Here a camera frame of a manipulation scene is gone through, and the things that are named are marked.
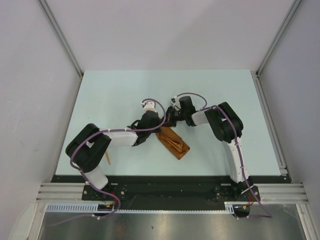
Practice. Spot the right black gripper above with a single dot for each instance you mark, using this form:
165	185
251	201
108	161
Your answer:
169	120

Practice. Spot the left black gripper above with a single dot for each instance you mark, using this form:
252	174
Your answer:
157	122

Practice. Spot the orange wooden spoon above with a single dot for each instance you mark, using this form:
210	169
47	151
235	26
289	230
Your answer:
107	157

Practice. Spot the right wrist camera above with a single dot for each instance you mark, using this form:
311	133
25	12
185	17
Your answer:
174	102

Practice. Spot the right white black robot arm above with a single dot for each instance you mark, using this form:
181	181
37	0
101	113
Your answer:
225	124

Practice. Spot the right aluminium frame post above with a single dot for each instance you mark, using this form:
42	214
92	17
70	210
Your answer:
293	9

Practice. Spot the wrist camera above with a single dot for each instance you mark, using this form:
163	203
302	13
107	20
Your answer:
174	102
149	105

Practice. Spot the orange cloth napkin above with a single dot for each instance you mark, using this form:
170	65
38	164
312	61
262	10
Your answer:
172	142

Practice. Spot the right aluminium frame rail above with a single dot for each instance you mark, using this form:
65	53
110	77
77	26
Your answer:
297	205

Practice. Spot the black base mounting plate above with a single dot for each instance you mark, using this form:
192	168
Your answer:
178	193

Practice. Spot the aluminium frame post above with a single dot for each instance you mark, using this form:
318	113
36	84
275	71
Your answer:
48	13
293	9

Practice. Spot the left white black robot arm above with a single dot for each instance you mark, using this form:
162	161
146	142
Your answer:
87	149

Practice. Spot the white slotted cable duct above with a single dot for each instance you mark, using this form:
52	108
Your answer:
96	208

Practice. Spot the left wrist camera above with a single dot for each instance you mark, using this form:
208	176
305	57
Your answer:
149	105

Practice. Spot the left aluminium frame post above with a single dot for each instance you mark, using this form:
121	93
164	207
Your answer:
48	13

